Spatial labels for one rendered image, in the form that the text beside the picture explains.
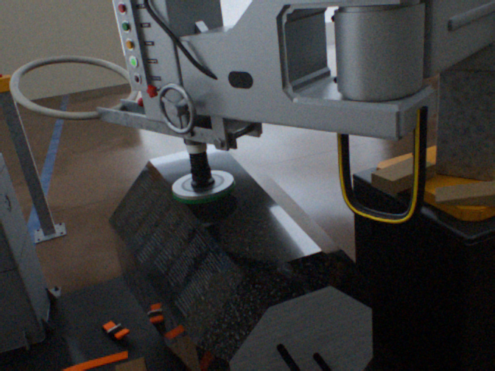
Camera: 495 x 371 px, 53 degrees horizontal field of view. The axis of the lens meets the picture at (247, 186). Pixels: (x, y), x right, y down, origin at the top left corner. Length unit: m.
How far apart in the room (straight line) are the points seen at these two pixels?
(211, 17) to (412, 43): 0.66
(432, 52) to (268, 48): 0.37
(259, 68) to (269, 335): 0.67
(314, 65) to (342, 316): 0.67
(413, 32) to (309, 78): 0.30
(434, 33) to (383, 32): 0.18
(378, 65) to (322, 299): 0.60
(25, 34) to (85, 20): 0.89
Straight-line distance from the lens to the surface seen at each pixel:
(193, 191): 1.66
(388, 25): 1.08
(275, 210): 1.58
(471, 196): 1.64
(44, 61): 2.31
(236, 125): 1.57
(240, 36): 1.27
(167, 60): 1.47
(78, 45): 8.24
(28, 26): 8.27
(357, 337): 1.47
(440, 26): 1.25
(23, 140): 3.41
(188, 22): 1.48
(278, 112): 1.25
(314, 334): 1.38
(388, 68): 1.10
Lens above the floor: 1.53
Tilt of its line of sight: 24 degrees down
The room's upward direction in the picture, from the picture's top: 7 degrees counter-clockwise
